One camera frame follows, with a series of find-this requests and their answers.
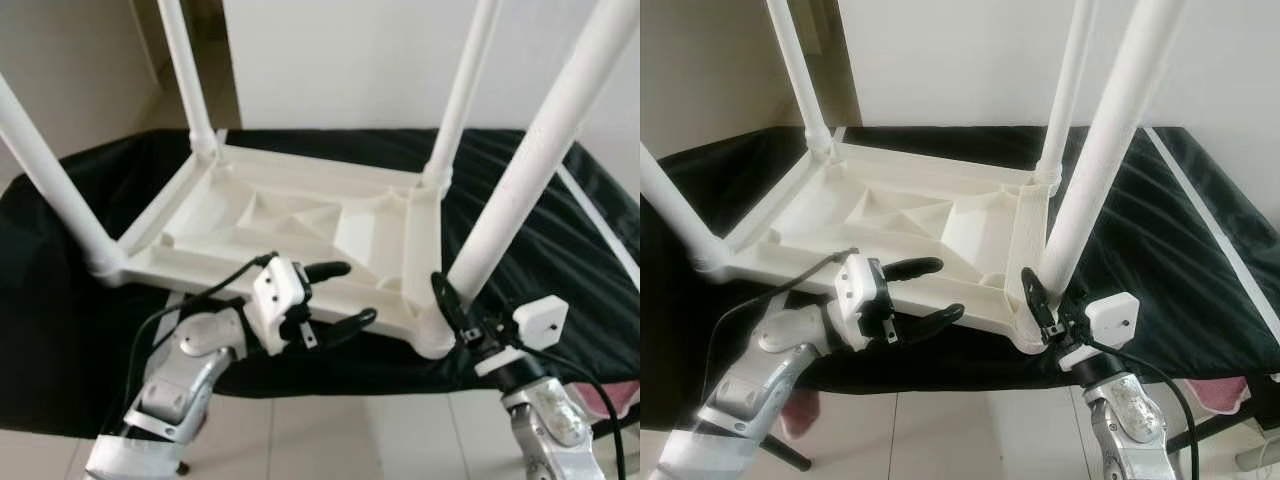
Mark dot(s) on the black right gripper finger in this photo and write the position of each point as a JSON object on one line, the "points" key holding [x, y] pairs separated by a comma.
{"points": [[447, 300], [1035, 292]]}

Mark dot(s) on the white plastic table leg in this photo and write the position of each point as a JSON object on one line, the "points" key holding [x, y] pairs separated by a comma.
{"points": [[465, 90], [550, 140], [800, 70], [1070, 90], [50, 180], [680, 215], [1110, 140], [185, 70]]}

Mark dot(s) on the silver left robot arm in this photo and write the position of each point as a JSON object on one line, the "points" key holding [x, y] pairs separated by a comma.
{"points": [[185, 370], [760, 370]]}

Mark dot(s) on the black metal stand leg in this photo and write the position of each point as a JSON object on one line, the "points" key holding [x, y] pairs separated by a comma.
{"points": [[793, 456], [1210, 428]]}

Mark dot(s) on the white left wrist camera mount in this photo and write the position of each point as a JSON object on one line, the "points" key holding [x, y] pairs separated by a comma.
{"points": [[275, 295], [860, 290]]}

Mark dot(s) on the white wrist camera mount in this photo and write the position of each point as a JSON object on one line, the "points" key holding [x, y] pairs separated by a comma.
{"points": [[1110, 320], [275, 295], [860, 290], [540, 322]]}

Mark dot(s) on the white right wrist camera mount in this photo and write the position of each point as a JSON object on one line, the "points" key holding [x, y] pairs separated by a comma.
{"points": [[540, 322], [1110, 320]]}

